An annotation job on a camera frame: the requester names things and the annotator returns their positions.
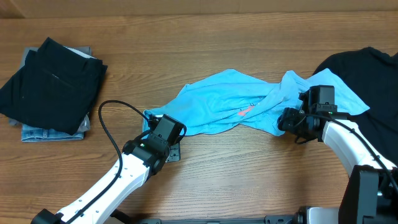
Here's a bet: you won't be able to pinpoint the light blue t-shirt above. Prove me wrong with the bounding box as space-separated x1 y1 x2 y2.
144 69 369 136

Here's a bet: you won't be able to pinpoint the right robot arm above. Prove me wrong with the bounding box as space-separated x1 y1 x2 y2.
277 85 397 224

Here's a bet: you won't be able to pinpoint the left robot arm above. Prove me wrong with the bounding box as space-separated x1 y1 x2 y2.
31 114 187 224

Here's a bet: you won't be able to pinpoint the black t-shirt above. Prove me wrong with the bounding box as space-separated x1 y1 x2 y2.
314 47 397 164

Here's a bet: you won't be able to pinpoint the folded black pants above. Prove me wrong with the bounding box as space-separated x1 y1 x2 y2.
1 38 107 134

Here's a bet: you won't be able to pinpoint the folded grey garment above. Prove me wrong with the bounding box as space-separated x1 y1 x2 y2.
8 46 92 132

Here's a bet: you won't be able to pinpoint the folded blue jeans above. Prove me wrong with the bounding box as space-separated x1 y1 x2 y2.
21 124 85 142

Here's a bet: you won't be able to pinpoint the right black cable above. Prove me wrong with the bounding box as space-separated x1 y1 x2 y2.
294 113 398 194

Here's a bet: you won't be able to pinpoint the black cable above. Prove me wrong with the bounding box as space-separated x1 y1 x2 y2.
63 100 156 224
294 113 398 194

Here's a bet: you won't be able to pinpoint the left black cable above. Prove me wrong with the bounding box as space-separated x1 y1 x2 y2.
63 100 156 224

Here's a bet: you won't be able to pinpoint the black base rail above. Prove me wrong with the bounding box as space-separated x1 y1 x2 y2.
104 207 311 224

